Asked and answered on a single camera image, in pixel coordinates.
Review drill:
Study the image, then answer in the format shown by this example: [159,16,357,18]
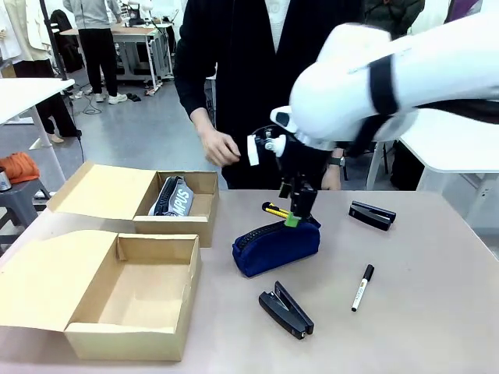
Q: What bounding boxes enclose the white table with legs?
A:
[0,77,76,192]

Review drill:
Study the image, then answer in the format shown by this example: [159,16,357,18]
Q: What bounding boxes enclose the white rounded table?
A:
[366,108,499,235]

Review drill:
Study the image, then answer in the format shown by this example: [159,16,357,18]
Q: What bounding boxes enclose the black floor cable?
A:
[65,88,103,116]

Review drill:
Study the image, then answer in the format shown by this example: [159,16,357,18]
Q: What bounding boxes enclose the white marker black cap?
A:
[351,263,376,313]

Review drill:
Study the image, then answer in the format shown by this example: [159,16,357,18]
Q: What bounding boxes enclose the person's left hand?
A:
[321,164,342,192]

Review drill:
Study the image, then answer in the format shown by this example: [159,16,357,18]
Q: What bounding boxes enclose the grey stool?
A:
[0,178,52,250]

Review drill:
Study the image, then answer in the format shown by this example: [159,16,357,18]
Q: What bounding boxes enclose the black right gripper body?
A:
[272,134,332,192]

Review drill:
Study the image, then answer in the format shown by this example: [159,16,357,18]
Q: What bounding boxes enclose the bystander in black puffer jacket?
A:
[364,0,426,40]

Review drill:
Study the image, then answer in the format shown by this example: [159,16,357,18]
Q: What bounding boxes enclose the grey printed pencil case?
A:
[148,175,195,217]

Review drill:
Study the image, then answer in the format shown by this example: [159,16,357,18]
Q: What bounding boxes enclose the yellow utility knife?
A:
[261,202,292,220]

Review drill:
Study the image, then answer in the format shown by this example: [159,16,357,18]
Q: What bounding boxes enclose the orange cloth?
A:
[0,151,41,185]

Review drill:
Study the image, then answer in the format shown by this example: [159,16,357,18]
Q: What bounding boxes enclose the bystander in grey top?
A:
[62,0,122,98]

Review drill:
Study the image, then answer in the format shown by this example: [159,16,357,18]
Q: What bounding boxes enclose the person's right hand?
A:
[196,123,242,168]

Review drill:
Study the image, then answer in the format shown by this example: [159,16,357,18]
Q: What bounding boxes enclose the black jacket on chair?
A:
[51,9,83,74]

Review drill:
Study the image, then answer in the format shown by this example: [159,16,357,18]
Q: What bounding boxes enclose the large cardboard box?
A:
[0,229,203,362]

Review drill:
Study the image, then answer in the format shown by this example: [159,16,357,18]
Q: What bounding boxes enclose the person in black cardigan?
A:
[173,0,367,192]

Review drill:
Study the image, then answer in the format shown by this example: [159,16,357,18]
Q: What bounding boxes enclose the black stapler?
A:
[348,200,398,232]
[258,280,315,340]

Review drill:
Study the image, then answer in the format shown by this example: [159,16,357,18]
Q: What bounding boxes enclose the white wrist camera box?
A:
[246,134,261,168]

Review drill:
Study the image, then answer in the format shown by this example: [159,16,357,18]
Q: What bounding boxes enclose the person's right forearm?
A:
[173,50,218,126]

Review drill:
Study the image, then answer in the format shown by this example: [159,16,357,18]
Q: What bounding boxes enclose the blue zip pencil case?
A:
[232,217,322,278]

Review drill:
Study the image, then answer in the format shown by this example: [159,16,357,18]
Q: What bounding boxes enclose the wooden top work table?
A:
[58,22,175,90]

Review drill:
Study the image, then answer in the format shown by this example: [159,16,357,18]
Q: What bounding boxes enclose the small cardboard box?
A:
[46,161,221,249]

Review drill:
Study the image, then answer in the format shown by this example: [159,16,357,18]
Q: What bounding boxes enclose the purple cloth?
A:
[444,0,484,24]

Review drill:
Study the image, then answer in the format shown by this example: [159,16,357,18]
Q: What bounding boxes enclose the bystander in cream coat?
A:
[0,0,81,143]

